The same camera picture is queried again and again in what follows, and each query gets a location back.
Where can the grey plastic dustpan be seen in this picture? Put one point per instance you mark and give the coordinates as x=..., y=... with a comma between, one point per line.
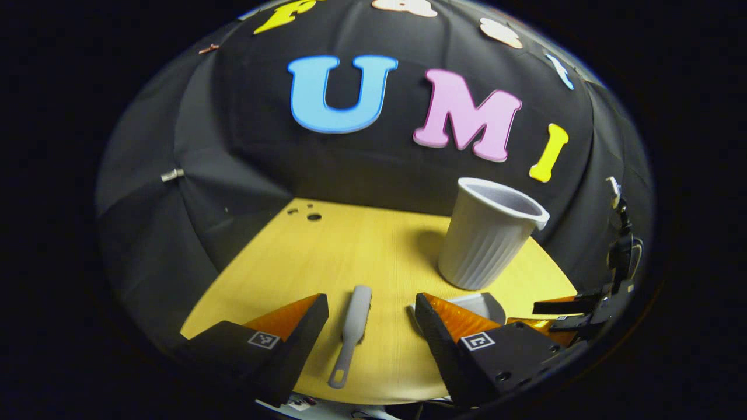
x=481, y=304

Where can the grey small broom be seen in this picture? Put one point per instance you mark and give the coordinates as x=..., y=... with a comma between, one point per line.
x=357, y=315

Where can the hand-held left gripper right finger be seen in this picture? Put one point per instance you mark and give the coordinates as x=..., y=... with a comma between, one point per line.
x=440, y=350

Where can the copper metal clip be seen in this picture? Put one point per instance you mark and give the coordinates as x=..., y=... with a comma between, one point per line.
x=208, y=49

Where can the grey ribbed garbage bin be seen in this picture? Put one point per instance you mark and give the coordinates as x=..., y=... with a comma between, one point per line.
x=484, y=251

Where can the black backdrop cloth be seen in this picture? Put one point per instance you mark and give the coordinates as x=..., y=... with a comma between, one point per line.
x=262, y=163

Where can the silver metal clip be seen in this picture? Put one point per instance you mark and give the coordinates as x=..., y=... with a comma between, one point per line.
x=172, y=174

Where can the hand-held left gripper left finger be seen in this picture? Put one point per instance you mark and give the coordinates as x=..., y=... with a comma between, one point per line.
x=300, y=350

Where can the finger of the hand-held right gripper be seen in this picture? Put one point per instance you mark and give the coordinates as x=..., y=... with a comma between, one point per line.
x=560, y=306
x=548, y=329

